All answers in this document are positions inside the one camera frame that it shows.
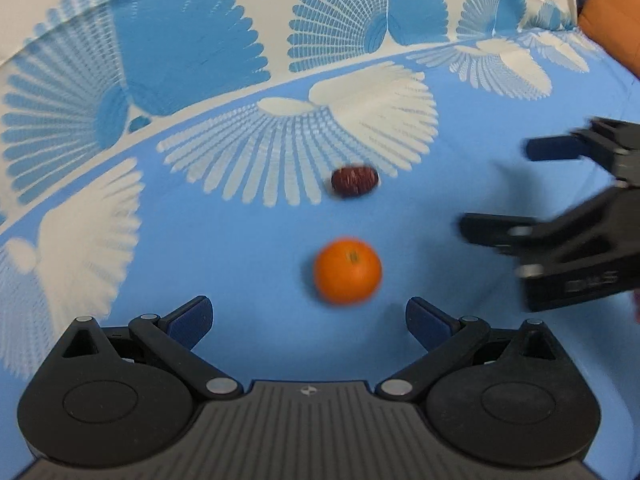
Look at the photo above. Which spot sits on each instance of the blue fan-print bed sheet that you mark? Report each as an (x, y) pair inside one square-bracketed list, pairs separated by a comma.
[(240, 240)]

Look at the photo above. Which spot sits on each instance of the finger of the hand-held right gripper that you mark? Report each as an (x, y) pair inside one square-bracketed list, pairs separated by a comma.
[(555, 149), (495, 230)]

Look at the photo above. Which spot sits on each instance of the dark red jujube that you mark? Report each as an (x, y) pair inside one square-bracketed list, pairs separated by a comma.
[(354, 180)]

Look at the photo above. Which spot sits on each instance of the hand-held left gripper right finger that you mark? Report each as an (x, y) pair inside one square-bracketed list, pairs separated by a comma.
[(425, 321)]

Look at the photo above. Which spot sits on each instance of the orange pillow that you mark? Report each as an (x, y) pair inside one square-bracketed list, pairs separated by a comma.
[(612, 15)]

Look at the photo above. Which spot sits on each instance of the small orange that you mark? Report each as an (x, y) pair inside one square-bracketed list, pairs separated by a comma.
[(347, 271)]

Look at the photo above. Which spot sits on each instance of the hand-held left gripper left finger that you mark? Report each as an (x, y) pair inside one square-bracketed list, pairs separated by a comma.
[(192, 321)]

